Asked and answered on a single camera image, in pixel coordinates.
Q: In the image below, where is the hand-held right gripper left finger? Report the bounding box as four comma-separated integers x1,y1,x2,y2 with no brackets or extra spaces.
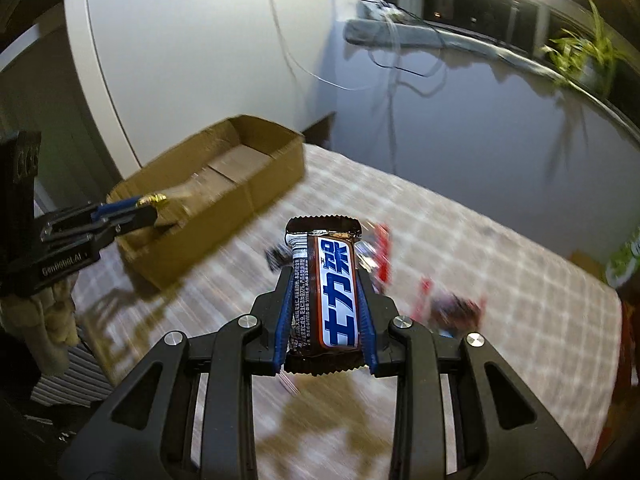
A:
57,267,296,480

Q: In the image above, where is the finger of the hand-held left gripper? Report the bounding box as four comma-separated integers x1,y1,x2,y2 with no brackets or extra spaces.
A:
42,198,142,241
47,207,161,252

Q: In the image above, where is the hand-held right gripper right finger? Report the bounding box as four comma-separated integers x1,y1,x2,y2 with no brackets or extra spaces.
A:
357,280,586,480

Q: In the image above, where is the blue white snack bar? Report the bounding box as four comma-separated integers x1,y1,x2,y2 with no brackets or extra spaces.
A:
282,215,365,376

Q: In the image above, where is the cardboard box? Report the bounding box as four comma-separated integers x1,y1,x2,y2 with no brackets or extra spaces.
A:
106,115,306,291

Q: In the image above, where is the person's left hand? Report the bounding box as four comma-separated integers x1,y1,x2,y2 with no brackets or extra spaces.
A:
30,275,78,376

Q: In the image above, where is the thin red stick packet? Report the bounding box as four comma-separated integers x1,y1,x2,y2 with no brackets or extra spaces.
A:
417,277,436,317

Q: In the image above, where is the red snack packet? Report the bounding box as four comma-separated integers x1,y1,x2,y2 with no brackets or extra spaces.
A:
364,222,394,292

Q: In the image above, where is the dark brown red-edged snack packet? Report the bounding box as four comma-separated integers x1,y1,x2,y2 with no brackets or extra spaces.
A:
430,294,489,339

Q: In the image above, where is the grey ribbed panel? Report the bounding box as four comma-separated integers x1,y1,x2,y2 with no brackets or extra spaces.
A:
30,344,112,407

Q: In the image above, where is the plaid blanket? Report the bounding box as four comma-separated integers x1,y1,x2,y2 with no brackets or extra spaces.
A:
70,142,623,480

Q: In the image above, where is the green bag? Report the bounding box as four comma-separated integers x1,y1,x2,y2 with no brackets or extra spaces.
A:
602,227,640,289

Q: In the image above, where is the white power strip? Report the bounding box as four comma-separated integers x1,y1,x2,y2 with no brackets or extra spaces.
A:
357,0,402,22

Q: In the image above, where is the dark window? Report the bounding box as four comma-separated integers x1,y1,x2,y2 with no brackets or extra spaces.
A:
422,0,551,36

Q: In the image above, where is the green potted plant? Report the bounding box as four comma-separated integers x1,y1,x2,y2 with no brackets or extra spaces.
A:
542,0,632,107

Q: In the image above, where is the white cable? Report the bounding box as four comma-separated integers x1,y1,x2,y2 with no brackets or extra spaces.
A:
259,0,383,92

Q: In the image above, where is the black cable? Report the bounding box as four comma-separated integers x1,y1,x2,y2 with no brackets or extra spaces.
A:
369,10,447,97

